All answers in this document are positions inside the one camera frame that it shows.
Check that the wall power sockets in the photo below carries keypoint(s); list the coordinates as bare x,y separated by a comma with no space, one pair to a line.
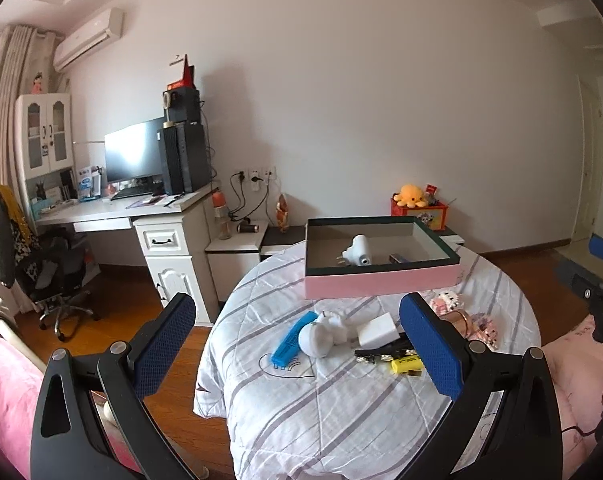
257,178

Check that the white plug night light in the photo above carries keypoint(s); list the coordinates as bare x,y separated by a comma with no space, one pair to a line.
357,254

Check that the orange octopus plush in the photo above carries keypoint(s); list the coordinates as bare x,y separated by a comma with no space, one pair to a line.
410,196

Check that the anatomy torso model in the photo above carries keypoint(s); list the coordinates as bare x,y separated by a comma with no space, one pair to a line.
282,213

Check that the small blue dark box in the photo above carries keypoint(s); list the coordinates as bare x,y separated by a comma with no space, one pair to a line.
398,259

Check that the black hair comb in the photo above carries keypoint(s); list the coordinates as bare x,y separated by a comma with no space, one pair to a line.
398,349

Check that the low black white cabinet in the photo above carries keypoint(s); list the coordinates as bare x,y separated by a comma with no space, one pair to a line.
238,262

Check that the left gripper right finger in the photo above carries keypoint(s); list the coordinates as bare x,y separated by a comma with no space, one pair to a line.
503,419

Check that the black box stack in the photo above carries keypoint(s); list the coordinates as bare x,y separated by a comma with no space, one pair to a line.
181,105

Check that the striped white table cloth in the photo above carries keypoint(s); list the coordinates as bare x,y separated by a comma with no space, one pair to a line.
331,418

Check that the white round robot figure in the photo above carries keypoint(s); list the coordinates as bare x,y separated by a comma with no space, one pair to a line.
319,337

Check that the white desk with drawers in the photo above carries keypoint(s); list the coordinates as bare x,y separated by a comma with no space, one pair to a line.
173,235

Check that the orange cap water bottle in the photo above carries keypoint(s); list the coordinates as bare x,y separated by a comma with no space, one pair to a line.
222,215

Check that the pink block figure toy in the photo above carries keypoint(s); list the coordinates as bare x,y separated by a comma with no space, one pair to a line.
445,302

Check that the white air conditioner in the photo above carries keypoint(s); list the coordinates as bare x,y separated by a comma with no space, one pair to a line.
96,34

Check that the black office chair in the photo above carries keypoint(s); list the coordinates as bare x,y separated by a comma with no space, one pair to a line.
49,268

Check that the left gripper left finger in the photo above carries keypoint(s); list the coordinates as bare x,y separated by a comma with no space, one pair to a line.
69,440

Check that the pink green storage box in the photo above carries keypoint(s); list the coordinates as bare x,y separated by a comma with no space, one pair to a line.
433,263

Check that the beige curtain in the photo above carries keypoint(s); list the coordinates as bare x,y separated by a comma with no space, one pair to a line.
26,52

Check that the white glass door cabinet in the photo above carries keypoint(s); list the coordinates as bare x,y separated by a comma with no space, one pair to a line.
43,134

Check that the black computer monitor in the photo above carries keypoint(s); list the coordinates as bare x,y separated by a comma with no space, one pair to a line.
133,152

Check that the black computer tower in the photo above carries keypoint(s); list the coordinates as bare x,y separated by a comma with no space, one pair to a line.
184,158

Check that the white charger cube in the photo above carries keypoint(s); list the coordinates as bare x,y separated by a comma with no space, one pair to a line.
377,332

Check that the yellow highlighter pen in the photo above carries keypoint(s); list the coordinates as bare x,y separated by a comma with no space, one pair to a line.
409,365

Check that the red cartoon box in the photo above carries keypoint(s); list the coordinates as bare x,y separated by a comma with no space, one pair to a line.
434,217

